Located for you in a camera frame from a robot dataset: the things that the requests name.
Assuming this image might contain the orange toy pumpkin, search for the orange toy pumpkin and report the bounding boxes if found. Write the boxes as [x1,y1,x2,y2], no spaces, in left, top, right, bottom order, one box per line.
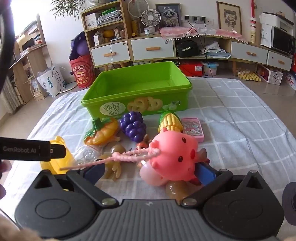
[84,117,120,146]

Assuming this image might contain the red flat box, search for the red flat box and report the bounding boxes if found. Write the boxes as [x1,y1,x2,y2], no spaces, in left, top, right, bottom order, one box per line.
[179,61,204,77]

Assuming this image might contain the small white desk fan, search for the small white desk fan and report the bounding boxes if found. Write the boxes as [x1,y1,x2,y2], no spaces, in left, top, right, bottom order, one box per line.
[140,9,161,36]

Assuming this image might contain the white printer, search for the white printer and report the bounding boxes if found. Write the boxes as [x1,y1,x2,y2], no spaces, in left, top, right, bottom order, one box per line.
[259,12,295,31]

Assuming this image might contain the tall printed tube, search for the tall printed tube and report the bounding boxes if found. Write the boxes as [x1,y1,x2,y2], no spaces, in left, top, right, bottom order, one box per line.
[248,17,257,44]

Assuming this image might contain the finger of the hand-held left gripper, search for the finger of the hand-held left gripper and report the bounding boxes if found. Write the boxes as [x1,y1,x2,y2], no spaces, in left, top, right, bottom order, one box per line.
[50,144,68,160]

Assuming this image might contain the wooden shelf cabinet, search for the wooden shelf cabinet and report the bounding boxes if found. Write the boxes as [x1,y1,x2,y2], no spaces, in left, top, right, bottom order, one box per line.
[80,0,176,71]

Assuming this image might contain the brown translucent rubber blob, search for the brown translucent rubber blob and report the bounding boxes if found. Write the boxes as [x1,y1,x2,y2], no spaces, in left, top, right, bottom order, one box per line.
[165,179,200,206]

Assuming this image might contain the low wooden cabinet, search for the low wooden cabinet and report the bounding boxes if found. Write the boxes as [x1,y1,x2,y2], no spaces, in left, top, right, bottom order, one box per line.
[174,34,294,75]

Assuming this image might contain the red printed bucket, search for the red printed bucket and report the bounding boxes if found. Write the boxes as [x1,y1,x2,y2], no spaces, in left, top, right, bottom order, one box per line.
[69,55,94,89]

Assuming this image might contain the light pink round toy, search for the light pink round toy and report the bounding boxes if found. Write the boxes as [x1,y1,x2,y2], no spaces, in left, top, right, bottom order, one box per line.
[139,162,168,186]

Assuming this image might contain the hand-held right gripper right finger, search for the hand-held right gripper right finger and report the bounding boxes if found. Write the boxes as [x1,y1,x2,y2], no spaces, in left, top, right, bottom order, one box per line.
[180,162,263,208]

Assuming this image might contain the framed cartoon girl picture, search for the framed cartoon girl picture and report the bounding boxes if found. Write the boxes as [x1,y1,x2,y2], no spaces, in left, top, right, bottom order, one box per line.
[216,1,242,31]

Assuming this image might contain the small red figurine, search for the small red figurine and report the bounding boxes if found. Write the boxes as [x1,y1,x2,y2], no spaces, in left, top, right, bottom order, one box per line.
[136,134,152,168]

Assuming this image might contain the white paper bag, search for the white paper bag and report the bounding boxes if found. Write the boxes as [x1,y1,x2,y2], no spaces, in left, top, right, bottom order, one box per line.
[36,66,66,98]

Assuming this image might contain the yellow toy with clear dome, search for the yellow toy with clear dome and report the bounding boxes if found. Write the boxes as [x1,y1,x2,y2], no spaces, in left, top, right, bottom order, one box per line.
[40,136,101,175]

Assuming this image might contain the grey checked sheet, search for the grey checked sheet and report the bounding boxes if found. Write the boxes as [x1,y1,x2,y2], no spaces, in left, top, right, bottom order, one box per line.
[0,77,296,211]

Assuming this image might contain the pink printed card box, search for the pink printed card box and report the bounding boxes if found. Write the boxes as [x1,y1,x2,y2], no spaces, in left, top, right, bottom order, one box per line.
[181,117,205,143]

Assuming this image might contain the wooden bookshelf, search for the wooden bookshelf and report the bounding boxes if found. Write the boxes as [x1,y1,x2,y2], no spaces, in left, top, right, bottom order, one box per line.
[9,14,54,105]

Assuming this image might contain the clear storage box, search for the clear storage box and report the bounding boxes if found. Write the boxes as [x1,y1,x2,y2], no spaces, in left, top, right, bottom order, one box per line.
[202,62,219,77]

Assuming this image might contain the yellow toy corn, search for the yellow toy corn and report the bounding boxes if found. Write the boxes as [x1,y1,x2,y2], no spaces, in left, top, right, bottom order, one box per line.
[158,110,184,135]

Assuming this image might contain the pink fringed tablecloth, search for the pink fringed tablecloth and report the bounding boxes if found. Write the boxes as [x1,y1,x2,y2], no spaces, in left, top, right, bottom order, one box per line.
[159,26,249,44]

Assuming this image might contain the wall socket row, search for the wall socket row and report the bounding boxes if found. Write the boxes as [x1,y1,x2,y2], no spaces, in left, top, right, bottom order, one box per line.
[184,15,214,25]

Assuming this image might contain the green plastic box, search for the green plastic box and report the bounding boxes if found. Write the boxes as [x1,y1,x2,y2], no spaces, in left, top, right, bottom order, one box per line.
[81,61,193,116]

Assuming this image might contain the white drawer wooden handle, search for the white drawer wooden handle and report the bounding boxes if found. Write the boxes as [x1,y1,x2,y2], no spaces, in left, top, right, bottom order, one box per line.
[90,43,130,68]
[130,37,175,62]
[266,51,293,71]
[231,42,269,65]

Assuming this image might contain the pink pig toy with cord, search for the pink pig toy with cord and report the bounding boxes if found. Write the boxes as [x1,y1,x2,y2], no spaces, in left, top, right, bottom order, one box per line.
[60,130,200,181]

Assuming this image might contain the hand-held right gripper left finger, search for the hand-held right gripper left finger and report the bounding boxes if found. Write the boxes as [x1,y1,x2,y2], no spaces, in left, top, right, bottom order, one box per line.
[32,162,119,208]

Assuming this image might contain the white round wire fan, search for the white round wire fan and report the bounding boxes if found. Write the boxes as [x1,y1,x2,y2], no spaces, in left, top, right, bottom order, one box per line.
[127,0,149,18]

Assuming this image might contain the black microwave oven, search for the black microwave oven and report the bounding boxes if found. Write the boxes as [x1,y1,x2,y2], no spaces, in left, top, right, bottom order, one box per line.
[270,26,296,56]

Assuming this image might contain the brown antlered rubber toy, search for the brown antlered rubber toy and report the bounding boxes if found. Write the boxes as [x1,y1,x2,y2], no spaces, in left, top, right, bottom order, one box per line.
[98,145,127,182]

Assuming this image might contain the stack of papers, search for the stack of papers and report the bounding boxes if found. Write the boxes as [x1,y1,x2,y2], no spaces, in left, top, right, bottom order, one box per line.
[96,8,123,26]

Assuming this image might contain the yellow egg tray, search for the yellow egg tray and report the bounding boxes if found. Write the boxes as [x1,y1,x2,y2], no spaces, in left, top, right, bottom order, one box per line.
[237,67,262,82]

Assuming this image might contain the white red printed box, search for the white red printed box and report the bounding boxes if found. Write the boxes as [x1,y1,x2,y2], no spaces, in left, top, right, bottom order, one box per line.
[256,65,284,85]

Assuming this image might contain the green potted plant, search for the green potted plant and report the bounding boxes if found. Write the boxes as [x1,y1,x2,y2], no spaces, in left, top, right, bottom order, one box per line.
[49,0,86,19]

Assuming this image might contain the person's left hand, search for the person's left hand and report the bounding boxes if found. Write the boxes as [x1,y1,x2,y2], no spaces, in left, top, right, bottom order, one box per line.
[0,161,12,200]

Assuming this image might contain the yellow bottle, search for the yellow bottle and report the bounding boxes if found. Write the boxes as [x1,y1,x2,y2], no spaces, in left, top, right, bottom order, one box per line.
[132,19,140,38]

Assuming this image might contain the purple plush toy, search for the purple plush toy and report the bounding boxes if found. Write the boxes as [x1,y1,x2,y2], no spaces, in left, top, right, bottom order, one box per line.
[69,31,90,60]

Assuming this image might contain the white blue printed carton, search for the white blue printed carton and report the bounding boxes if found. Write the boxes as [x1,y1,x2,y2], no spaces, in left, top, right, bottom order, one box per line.
[283,72,296,91]

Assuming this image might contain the framed cat picture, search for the framed cat picture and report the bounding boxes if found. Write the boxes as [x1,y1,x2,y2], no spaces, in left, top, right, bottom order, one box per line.
[155,3,183,29]

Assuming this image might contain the purple toy grapes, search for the purple toy grapes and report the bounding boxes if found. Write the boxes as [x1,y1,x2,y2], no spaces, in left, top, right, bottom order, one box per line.
[119,111,147,143]

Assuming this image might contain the black bag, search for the black bag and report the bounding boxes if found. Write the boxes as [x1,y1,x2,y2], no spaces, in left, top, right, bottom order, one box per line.
[175,39,201,58]

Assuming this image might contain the white carton on shelf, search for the white carton on shelf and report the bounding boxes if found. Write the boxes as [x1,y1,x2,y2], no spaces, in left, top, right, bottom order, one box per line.
[84,12,101,29]

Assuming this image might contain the pile of papers and cloth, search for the pile of papers and cloth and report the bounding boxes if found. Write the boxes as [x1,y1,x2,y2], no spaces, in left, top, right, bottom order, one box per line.
[201,41,232,60]

